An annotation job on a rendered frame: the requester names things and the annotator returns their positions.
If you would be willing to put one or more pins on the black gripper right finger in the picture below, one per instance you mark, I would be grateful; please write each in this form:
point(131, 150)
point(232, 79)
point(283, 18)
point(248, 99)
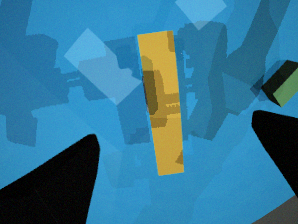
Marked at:
point(279, 136)

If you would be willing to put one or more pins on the yellow bar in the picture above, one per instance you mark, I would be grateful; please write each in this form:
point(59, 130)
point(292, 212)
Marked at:
point(161, 85)

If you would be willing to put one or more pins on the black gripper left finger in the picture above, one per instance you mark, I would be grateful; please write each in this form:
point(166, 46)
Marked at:
point(57, 192)

